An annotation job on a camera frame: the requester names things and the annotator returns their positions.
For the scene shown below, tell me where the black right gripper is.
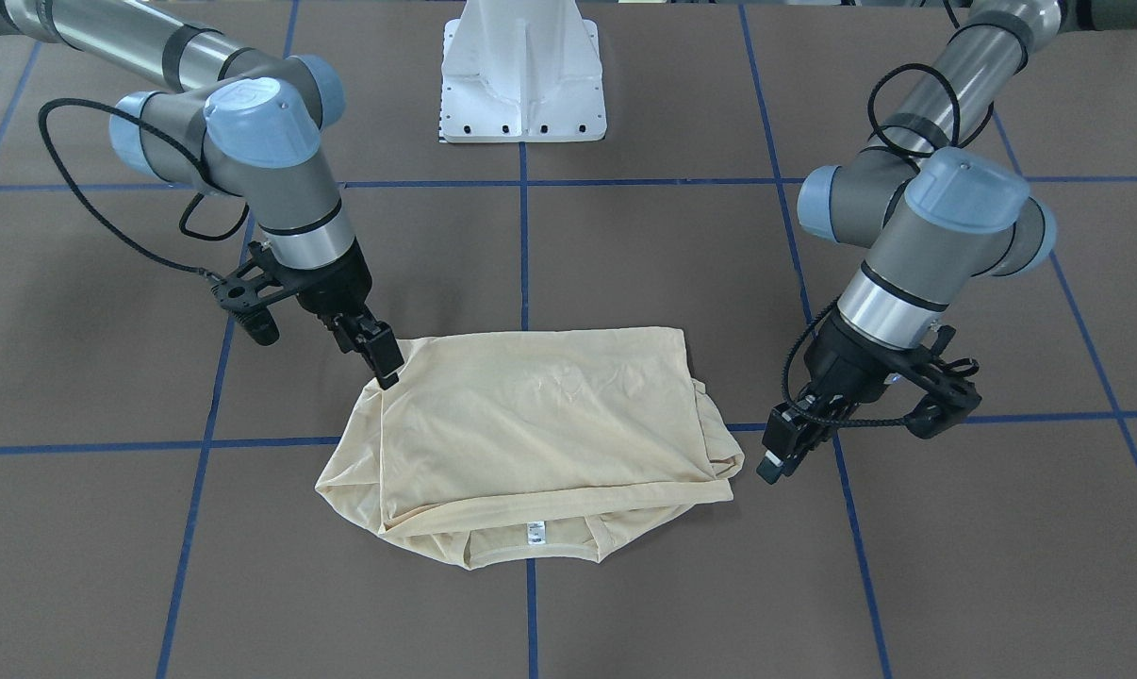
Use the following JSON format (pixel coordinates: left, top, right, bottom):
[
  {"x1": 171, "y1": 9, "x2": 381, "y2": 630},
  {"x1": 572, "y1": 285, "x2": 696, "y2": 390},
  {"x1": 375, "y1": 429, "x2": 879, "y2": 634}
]
[{"x1": 211, "y1": 240, "x2": 404, "y2": 390}]

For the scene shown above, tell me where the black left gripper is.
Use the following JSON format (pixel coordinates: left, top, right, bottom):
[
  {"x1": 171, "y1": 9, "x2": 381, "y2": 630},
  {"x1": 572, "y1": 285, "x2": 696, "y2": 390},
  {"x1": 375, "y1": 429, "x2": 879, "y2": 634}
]
[{"x1": 755, "y1": 309, "x2": 981, "y2": 485}]

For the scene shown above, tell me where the beige long-sleeve printed shirt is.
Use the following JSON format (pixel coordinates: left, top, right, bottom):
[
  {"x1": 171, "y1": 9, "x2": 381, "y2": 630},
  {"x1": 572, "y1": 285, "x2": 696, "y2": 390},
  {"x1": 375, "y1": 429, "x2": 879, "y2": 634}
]
[{"x1": 315, "y1": 326, "x2": 745, "y2": 569}]

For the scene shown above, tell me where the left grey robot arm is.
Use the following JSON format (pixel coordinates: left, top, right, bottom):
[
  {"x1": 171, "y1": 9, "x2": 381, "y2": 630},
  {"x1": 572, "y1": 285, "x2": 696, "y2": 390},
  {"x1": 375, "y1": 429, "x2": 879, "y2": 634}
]
[{"x1": 757, "y1": 1, "x2": 1137, "y2": 483}]

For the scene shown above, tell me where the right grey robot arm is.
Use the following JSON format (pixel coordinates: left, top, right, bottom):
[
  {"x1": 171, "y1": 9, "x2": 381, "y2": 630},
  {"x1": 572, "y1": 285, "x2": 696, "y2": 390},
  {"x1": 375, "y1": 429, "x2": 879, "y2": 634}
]
[{"x1": 0, "y1": 1, "x2": 404, "y2": 389}]

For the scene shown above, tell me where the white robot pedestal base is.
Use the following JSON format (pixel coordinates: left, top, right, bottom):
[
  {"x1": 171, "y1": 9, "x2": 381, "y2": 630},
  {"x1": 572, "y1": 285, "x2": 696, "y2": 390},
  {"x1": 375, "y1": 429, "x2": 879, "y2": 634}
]
[{"x1": 438, "y1": 1, "x2": 608, "y2": 143}]

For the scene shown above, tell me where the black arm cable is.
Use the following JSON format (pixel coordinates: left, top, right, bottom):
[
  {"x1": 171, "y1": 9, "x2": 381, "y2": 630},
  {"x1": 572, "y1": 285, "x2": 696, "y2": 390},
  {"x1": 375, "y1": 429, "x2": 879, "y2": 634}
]
[{"x1": 38, "y1": 98, "x2": 249, "y2": 282}]

